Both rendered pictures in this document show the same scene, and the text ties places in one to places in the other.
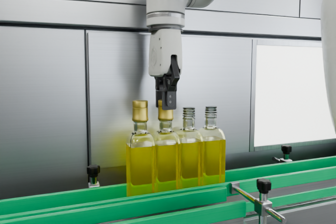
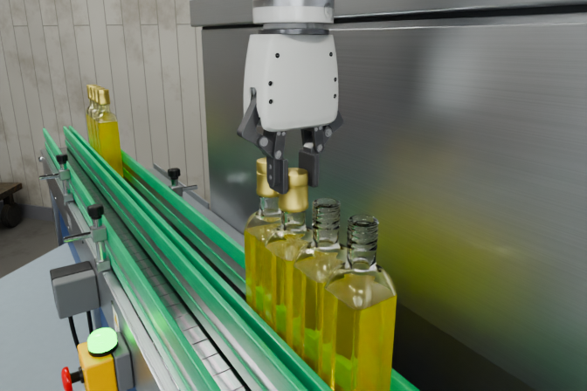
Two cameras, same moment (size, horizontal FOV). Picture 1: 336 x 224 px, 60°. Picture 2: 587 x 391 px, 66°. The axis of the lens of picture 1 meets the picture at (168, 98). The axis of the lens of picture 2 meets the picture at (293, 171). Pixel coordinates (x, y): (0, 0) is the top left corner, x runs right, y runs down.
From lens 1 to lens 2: 72 cm
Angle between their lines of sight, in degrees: 76
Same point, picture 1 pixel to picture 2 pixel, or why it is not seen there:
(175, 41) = (255, 61)
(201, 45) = (486, 51)
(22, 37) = not seen: hidden behind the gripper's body
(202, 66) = (484, 112)
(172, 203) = (248, 346)
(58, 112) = (293, 147)
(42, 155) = not seen: hidden behind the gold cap
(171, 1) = not seen: outside the picture
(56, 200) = (234, 253)
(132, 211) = (218, 312)
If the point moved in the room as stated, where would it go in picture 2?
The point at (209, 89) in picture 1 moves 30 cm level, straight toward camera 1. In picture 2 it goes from (497, 182) to (182, 191)
